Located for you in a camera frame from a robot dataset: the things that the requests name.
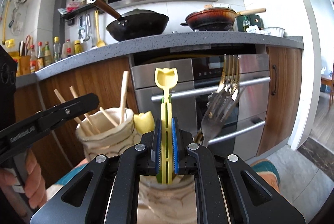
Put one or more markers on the wooden cabinet door right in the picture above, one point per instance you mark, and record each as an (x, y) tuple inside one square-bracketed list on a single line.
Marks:
[(285, 71)]

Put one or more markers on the yellow hanging ladle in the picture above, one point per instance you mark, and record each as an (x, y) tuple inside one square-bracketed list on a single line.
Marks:
[(100, 43)]

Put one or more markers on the quilted printed table mat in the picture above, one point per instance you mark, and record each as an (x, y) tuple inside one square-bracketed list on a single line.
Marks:
[(263, 171)]

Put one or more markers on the stainless steel oven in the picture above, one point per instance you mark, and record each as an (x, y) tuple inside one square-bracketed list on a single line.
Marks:
[(197, 79)]

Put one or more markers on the wooden cabinet door left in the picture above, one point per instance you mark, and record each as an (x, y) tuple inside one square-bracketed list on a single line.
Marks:
[(97, 85)]

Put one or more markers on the person's left hand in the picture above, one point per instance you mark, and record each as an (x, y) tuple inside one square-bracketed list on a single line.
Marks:
[(34, 185)]

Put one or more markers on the green kettle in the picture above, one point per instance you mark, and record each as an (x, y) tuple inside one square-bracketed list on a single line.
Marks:
[(253, 19)]

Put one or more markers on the black wok with wooden handle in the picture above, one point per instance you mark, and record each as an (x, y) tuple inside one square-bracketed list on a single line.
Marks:
[(134, 24)]

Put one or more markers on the cream ceramic utensil holder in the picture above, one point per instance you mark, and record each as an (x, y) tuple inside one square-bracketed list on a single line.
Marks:
[(98, 136)]

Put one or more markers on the black wall spice shelf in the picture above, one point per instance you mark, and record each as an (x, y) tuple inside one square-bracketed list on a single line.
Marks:
[(78, 11)]

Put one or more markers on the white ceramic fluted dish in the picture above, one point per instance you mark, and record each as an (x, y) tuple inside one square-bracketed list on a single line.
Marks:
[(273, 31)]

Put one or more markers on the yellow-capped oil bottle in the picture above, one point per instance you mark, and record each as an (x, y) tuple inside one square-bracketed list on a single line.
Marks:
[(57, 49)]

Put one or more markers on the grey speckled countertop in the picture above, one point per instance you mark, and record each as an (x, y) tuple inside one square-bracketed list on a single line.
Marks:
[(192, 39)]

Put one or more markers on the wooden cabinet door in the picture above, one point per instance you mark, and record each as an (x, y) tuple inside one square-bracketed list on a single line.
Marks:
[(97, 85), (285, 71)]

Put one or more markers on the gold fork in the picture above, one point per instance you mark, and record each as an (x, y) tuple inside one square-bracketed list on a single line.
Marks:
[(230, 76)]

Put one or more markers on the yellow mustard bottle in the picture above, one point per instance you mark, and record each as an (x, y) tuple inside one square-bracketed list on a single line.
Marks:
[(77, 47)]

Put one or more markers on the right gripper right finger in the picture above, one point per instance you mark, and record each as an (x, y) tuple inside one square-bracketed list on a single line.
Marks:
[(241, 198)]

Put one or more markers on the red-label sauce bottle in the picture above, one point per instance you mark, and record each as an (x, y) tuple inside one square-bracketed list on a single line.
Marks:
[(40, 56)]

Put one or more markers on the red-brown frying pan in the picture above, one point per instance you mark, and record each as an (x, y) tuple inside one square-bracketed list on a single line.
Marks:
[(216, 18)]

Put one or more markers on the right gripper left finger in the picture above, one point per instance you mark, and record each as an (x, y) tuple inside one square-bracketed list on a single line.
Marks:
[(105, 190)]

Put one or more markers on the yellow plastic tulip utensil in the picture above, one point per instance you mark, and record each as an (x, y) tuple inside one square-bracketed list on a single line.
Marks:
[(166, 79)]

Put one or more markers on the silver fork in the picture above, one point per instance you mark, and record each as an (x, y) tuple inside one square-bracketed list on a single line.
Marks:
[(215, 118)]

